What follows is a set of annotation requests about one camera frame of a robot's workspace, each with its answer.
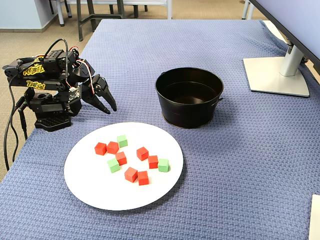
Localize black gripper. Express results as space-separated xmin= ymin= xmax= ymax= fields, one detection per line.
xmin=73 ymin=59 xmax=118 ymax=115

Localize red cube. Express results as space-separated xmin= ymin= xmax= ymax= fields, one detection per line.
xmin=124 ymin=166 xmax=139 ymax=184
xmin=147 ymin=155 xmax=159 ymax=170
xmin=115 ymin=151 xmax=128 ymax=166
xmin=106 ymin=141 xmax=120 ymax=155
xmin=136 ymin=146 xmax=150 ymax=162
xmin=137 ymin=170 xmax=150 ymax=186
xmin=94 ymin=142 xmax=108 ymax=156

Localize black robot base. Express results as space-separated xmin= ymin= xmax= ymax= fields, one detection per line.
xmin=24 ymin=87 xmax=83 ymax=133

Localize white round plate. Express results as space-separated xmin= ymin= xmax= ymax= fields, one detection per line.
xmin=63 ymin=121 xmax=185 ymax=212

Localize green cube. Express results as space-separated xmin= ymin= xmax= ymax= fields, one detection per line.
xmin=106 ymin=157 xmax=121 ymax=174
xmin=157 ymin=158 xmax=170 ymax=173
xmin=116 ymin=134 xmax=129 ymax=148

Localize black metal bucket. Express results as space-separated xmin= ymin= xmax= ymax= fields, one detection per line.
xmin=154 ymin=66 xmax=225 ymax=130

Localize black chair legs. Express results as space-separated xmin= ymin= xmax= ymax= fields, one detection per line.
xmin=48 ymin=0 xmax=73 ymax=19
xmin=109 ymin=3 xmax=149 ymax=19

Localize blue woven tablecloth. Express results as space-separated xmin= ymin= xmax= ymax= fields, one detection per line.
xmin=0 ymin=18 xmax=320 ymax=240

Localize monitor with silver stand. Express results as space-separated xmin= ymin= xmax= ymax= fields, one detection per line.
xmin=242 ymin=0 xmax=320 ymax=98

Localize white flat panel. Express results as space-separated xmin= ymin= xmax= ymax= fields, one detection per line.
xmin=308 ymin=194 xmax=320 ymax=240

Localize small camera circuit board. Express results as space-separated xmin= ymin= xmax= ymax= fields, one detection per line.
xmin=67 ymin=86 xmax=82 ymax=104

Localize white red servo wire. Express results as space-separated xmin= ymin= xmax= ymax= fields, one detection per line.
xmin=74 ymin=59 xmax=97 ymax=96

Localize dark grey metal table frame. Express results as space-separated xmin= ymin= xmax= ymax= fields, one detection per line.
xmin=76 ymin=0 xmax=126 ymax=42

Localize black plug with cable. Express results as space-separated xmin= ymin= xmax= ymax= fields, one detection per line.
xmin=17 ymin=103 xmax=29 ymax=141

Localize thick black cable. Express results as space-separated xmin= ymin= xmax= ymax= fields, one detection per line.
xmin=2 ymin=96 xmax=26 ymax=172

